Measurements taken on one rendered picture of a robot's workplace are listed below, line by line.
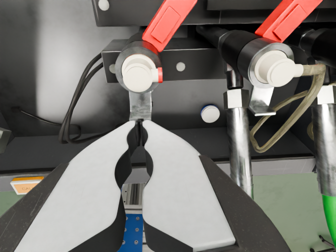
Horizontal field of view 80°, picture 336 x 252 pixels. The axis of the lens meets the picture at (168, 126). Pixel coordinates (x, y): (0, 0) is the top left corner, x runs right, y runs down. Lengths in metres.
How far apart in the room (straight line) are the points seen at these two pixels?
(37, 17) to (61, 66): 0.08
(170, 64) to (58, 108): 0.29
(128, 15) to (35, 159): 0.33
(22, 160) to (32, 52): 0.20
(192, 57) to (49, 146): 0.35
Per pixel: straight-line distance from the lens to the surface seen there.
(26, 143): 0.53
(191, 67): 0.25
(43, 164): 0.45
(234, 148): 0.18
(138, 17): 0.24
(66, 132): 0.25
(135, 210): 0.90
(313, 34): 0.23
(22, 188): 0.45
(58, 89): 0.46
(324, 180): 0.23
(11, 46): 0.47
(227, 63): 0.19
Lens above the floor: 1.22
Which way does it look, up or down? 58 degrees down
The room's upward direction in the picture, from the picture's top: 173 degrees clockwise
